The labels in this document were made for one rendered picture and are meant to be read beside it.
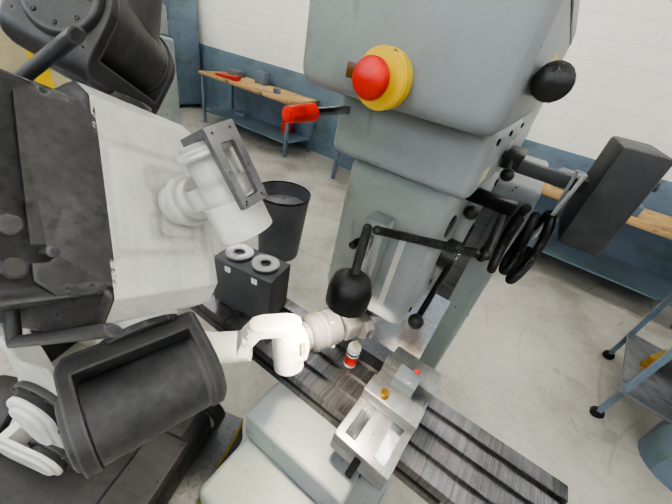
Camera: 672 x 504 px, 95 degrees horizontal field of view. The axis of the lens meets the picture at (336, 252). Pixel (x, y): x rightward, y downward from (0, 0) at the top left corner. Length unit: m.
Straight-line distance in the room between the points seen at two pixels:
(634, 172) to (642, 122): 4.05
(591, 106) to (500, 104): 4.43
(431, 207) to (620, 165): 0.39
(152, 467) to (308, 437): 0.54
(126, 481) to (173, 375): 0.92
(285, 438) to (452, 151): 0.82
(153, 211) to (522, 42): 0.41
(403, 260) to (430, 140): 0.22
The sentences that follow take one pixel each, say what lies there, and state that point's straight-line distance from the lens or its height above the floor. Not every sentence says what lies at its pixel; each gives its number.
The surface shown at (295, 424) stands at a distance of 1.00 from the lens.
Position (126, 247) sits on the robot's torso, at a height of 1.57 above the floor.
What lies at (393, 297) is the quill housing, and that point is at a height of 1.39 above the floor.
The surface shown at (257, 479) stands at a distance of 1.08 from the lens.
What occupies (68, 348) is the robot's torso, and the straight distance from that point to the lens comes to 0.94.
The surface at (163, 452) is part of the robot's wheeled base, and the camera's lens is 1.33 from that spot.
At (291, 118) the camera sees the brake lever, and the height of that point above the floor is 1.70.
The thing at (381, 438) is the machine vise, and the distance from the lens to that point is 0.86.
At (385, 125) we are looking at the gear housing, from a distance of 0.50.
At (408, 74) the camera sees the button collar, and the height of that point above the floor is 1.77.
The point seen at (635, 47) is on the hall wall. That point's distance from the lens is 4.81.
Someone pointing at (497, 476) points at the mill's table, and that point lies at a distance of 1.05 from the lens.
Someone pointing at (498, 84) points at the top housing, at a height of 1.78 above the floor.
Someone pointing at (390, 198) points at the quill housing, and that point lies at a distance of 0.55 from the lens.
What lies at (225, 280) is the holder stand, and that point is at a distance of 1.08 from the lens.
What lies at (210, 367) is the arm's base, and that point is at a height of 1.44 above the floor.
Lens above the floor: 1.79
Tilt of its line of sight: 34 degrees down
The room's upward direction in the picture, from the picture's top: 13 degrees clockwise
